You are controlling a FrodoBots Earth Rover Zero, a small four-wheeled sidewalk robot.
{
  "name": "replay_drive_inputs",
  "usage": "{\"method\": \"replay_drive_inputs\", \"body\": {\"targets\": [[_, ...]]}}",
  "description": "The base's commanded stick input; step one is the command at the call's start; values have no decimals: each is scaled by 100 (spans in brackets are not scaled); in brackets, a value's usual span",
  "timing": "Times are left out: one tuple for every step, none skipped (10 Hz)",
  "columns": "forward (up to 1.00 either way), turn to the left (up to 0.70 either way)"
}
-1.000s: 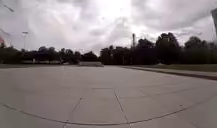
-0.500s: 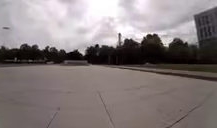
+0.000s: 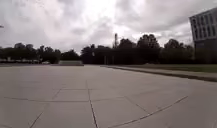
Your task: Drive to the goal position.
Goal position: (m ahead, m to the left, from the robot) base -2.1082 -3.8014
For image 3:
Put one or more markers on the grey concrete slab plaza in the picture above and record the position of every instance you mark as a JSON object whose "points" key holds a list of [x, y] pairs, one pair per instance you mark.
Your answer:
{"points": [[96, 83]]}

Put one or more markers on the tall mast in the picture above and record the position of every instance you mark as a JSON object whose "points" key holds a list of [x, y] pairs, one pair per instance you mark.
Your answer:
{"points": [[115, 38]]}

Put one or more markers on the row of dark trees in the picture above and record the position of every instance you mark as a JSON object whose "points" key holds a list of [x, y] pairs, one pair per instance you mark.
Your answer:
{"points": [[146, 50]]}

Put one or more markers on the grass strip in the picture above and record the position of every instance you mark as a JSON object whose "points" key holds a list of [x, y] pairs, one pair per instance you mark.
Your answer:
{"points": [[182, 67]]}

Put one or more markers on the dark kerb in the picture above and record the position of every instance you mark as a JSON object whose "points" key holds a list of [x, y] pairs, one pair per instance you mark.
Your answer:
{"points": [[182, 76]]}

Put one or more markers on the pale paved footpath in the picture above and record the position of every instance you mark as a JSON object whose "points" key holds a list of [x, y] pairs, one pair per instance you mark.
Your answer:
{"points": [[204, 74]]}

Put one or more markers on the pale building with window grid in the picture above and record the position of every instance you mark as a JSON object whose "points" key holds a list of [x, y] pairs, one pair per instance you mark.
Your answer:
{"points": [[206, 26]]}

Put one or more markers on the low pale wall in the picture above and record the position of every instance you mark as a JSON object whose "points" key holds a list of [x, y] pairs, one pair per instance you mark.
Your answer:
{"points": [[71, 62]]}

